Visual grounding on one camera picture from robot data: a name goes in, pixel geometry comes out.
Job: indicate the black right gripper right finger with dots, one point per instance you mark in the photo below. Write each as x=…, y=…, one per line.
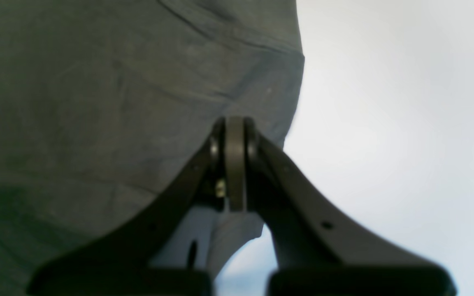
x=320, y=250

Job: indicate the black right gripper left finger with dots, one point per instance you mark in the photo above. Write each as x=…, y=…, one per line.
x=162, y=251

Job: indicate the grey T-shirt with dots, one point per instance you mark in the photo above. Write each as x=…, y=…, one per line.
x=102, y=102

